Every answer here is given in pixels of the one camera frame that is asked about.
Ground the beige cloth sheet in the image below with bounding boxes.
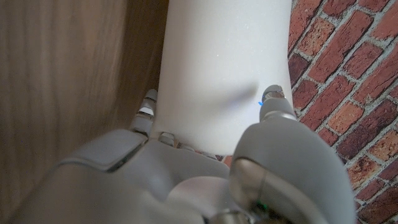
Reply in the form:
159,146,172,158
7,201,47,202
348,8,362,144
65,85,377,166
150,0,296,156

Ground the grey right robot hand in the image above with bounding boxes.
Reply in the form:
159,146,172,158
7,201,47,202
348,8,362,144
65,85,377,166
7,84,357,224

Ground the red brick print backdrop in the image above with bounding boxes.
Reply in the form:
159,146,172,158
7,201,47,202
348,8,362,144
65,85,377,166
198,0,398,224

